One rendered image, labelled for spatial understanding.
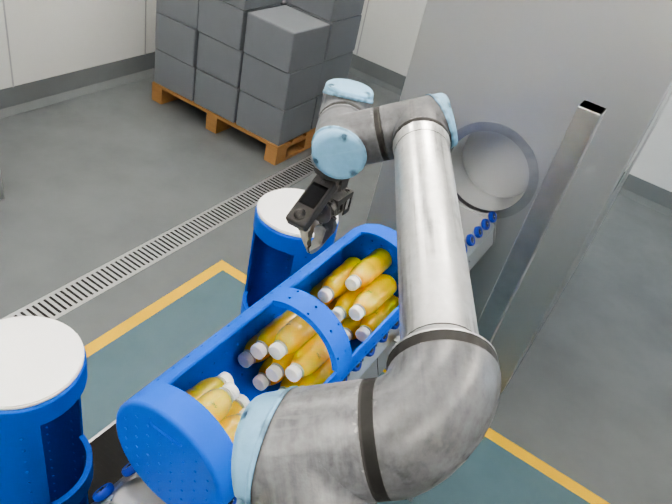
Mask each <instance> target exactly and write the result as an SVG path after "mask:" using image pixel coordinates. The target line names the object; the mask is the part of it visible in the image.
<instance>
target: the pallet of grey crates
mask: <svg viewBox="0 0 672 504"><path fill-rule="evenodd" d="M364 1H365V0H156V11H157V12H156V26H155V47H156V49H155V78H154V81H153V82H152V100H154V101H156V102H157V103H159V104H164V103H168V102H171V101H174V100H177V99H181V100H183V101H185V102H187V103H189V104H191V105H192V106H194V107H196V108H198V109H200V110H202V111H204V112H206V113H207V115H206V129H208V130H209V131H211V132H213V133H215V134H217V133H219V132H221V131H224V130H226V129H229V128H231V127H234V128H236V129H238V130H240V131H242V132H244V133H246V134H248V135H249V136H251V137H253V138H255V139H257V140H259V141H261V142H263V143H265V144H266V148H265V155H264V160H265V161H267V162H269V163H271V164H273V165H277V164H279V163H281V162H283V161H285V160H287V159H289V158H291V157H293V156H295V155H297V154H299V153H301V152H303V151H304V150H306V149H308V148H310V147H311V142H312V138H313V135H314V134H315V129H316V125H317V120H318V116H319V112H320V107H321V102H322V97H323V93H322V91H323V90H324V88H325V84H326V82H327V81H329V80H331V79H336V78H342V79H347V78H348V73H349V69H350V64H351V60H352V55H353V51H354V50H355V45H356V40H357V36H358V31H359V27H360V22H361V18H362V15H361V14H362V10H363V6H364Z"/></svg>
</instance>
